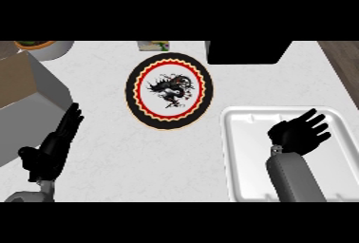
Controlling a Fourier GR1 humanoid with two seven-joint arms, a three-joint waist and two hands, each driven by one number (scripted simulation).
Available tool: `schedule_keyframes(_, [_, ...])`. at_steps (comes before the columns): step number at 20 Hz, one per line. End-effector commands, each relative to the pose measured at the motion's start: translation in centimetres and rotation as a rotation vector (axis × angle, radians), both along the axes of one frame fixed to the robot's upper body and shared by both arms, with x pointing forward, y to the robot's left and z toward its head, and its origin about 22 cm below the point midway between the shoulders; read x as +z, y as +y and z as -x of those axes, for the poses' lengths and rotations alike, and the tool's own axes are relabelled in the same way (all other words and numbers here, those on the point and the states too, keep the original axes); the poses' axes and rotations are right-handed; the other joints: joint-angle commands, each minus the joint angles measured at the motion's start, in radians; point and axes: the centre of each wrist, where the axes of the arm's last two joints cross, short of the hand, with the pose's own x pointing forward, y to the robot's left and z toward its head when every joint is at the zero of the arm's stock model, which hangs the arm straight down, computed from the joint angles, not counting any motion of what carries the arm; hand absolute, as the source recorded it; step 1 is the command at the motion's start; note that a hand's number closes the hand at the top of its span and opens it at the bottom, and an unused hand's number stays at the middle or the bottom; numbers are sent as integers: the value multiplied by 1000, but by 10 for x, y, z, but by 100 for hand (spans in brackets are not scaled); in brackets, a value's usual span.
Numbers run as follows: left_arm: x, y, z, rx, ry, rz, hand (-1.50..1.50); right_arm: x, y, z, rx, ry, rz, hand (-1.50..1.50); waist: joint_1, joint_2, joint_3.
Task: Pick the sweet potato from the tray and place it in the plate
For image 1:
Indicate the grey box with brown top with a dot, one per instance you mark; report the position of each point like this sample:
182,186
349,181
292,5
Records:
22,104

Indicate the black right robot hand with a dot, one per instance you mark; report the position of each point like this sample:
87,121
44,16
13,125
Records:
298,135

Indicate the dragon print plate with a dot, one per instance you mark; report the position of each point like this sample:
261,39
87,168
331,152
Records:
168,91

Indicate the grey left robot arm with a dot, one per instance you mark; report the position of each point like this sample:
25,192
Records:
32,193

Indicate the small green patterned box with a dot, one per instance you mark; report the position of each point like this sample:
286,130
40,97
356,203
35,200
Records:
152,45

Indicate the brown wooden panel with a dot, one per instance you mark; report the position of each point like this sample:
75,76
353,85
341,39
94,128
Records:
343,66

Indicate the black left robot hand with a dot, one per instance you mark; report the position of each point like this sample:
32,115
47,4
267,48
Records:
52,148

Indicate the black appliance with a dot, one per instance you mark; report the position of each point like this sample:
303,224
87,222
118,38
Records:
247,52

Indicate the white pot with orange rim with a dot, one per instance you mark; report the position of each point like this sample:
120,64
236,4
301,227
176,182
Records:
44,49

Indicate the white tray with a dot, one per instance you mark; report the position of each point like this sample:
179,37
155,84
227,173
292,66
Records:
247,152

